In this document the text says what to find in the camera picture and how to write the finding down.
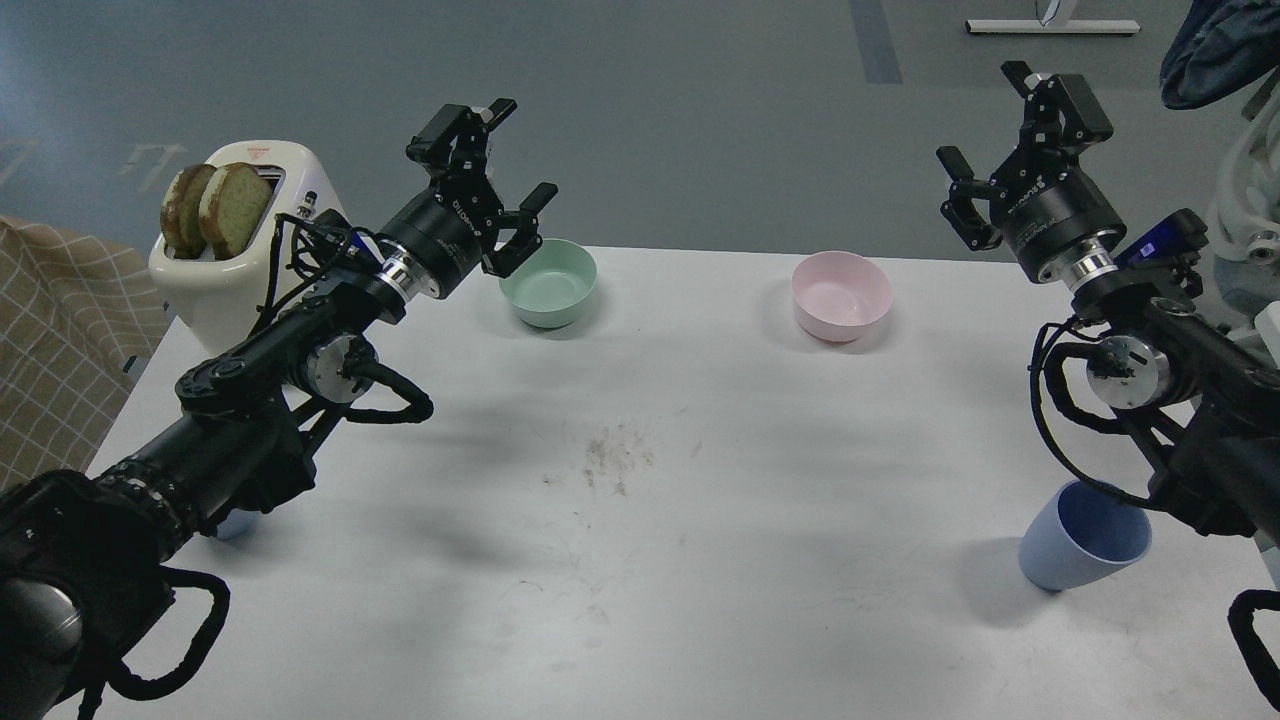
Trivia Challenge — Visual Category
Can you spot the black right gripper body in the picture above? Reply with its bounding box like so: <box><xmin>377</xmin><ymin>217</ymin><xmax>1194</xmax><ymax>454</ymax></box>
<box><xmin>989</xmin><ymin>170</ymin><xmax>1126</xmax><ymax>284</ymax></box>

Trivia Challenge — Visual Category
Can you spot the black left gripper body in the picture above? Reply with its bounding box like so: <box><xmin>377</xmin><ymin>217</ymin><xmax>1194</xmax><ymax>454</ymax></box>
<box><xmin>379</xmin><ymin>183</ymin><xmax>504</xmax><ymax>300</ymax></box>

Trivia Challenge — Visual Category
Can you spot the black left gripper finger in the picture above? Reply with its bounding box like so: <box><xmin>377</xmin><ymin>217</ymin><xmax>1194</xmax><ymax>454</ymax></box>
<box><xmin>483</xmin><ymin>182</ymin><xmax>559</xmax><ymax>278</ymax></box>
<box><xmin>406</xmin><ymin>97</ymin><xmax>518</xmax><ymax>186</ymax></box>

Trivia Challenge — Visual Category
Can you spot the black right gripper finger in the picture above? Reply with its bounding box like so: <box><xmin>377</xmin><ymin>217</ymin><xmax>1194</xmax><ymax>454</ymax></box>
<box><xmin>1001</xmin><ymin>61</ymin><xmax>1114</xmax><ymax>176</ymax></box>
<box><xmin>936</xmin><ymin>146</ymin><xmax>1006</xmax><ymax>252</ymax></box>

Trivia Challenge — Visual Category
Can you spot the blue cup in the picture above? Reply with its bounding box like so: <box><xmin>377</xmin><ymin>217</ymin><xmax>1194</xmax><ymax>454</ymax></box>
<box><xmin>1018</xmin><ymin>480</ymin><xmax>1155</xmax><ymax>592</ymax></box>
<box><xmin>212</xmin><ymin>509</ymin><xmax>261</xmax><ymax>543</ymax></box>

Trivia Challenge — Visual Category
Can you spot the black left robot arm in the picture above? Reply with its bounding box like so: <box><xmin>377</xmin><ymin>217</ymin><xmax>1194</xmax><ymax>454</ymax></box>
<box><xmin>1</xmin><ymin>97</ymin><xmax>557</xmax><ymax>719</ymax></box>

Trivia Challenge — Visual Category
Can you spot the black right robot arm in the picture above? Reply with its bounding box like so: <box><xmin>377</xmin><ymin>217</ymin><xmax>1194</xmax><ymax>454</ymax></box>
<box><xmin>936</xmin><ymin>60</ymin><xmax>1279</xmax><ymax>541</ymax></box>

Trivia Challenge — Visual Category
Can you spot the green bowl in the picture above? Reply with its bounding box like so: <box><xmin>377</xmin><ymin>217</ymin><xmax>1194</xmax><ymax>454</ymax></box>
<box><xmin>499</xmin><ymin>238</ymin><xmax>598</xmax><ymax>331</ymax></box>

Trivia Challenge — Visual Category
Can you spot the white desk foot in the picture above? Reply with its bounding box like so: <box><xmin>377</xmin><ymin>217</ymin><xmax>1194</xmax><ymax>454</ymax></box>
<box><xmin>964</xmin><ymin>1</ymin><xmax>1142</xmax><ymax>37</ymax></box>

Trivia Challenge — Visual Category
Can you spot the pink bowl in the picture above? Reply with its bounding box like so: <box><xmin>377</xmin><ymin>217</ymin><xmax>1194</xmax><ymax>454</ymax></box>
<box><xmin>790</xmin><ymin>250</ymin><xmax>893</xmax><ymax>345</ymax></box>

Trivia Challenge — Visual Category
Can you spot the dark blue fabric chair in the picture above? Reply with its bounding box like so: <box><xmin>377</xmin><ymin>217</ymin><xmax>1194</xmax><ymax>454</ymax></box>
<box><xmin>1158</xmin><ymin>1</ymin><xmax>1279</xmax><ymax>110</ymax></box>

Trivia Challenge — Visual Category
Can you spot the white chair base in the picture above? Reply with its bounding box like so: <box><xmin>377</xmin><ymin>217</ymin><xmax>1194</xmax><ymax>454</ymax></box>
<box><xmin>1204</xmin><ymin>76</ymin><xmax>1280</xmax><ymax>366</ymax></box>

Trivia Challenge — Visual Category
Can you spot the right toast slice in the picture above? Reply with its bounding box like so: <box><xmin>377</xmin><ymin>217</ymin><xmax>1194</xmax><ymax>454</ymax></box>
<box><xmin>198</xmin><ymin>161</ymin><xmax>274</xmax><ymax>260</ymax></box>

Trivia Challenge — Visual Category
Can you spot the toast slice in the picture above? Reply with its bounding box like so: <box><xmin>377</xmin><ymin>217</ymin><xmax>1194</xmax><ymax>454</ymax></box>
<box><xmin>198</xmin><ymin>161</ymin><xmax>274</xmax><ymax>260</ymax></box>
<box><xmin>160</xmin><ymin>164</ymin><xmax>216</xmax><ymax>260</ymax></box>

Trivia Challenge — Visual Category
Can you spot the cream white toaster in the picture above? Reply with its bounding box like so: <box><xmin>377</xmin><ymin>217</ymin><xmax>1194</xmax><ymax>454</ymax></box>
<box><xmin>148</xmin><ymin>140</ymin><xmax>342</xmax><ymax>355</ymax></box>

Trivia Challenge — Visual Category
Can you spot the left toast slice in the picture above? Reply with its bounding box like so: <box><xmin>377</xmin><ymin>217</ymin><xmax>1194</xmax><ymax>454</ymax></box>
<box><xmin>160</xmin><ymin>164</ymin><xmax>216</xmax><ymax>260</ymax></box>

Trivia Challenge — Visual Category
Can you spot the beige checkered cloth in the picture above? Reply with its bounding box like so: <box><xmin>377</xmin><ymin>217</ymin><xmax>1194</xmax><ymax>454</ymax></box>
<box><xmin>1</xmin><ymin>215</ymin><xmax>170</xmax><ymax>491</ymax></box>

